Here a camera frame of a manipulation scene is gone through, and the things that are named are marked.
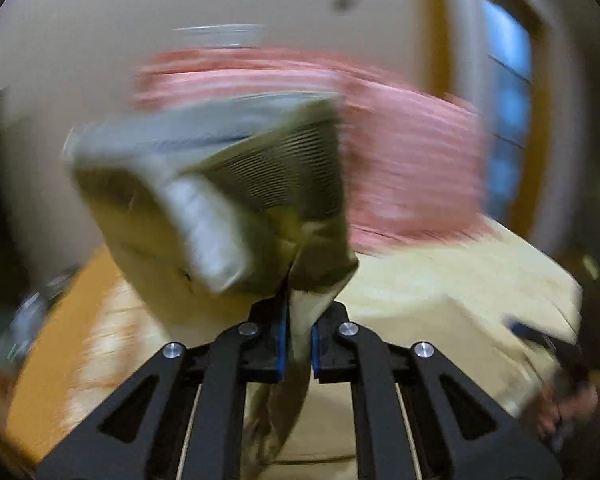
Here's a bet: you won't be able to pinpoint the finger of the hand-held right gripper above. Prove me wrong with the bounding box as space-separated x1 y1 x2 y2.
502 314 590 378

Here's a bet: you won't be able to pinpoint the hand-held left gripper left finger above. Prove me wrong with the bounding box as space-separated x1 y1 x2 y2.
35 290 288 480

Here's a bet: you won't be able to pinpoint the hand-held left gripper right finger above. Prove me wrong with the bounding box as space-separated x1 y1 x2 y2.
311 303 565 480

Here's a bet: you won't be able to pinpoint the olive khaki pants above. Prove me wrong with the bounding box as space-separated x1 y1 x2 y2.
62 92 361 480

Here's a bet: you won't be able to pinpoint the person's right hand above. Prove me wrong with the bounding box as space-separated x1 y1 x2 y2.
536 380 600 456

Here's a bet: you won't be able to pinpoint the cream yellow bed sheet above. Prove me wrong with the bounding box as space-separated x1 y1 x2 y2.
7 220 585 480

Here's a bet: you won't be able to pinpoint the pink striped blanket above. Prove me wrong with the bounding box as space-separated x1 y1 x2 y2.
132 47 498 257

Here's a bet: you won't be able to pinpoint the window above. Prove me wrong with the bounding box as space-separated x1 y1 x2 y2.
479 0 535 223

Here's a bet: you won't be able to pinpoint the grey blurred object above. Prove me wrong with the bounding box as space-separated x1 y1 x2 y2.
0 265 78 376

